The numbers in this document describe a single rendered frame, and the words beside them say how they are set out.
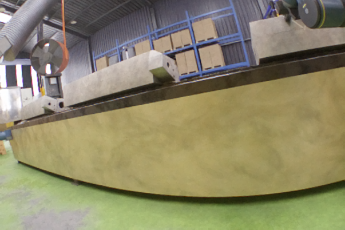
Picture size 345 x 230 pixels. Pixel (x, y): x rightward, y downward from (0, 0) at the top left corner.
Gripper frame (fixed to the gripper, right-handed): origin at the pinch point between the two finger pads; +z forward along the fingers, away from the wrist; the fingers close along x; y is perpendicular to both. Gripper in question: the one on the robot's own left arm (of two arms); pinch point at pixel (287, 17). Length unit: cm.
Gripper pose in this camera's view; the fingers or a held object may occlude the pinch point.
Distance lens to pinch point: 97.2
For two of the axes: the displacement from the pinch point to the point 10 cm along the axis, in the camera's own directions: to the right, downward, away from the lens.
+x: -8.9, 1.6, 4.3
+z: 4.4, 0.5, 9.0
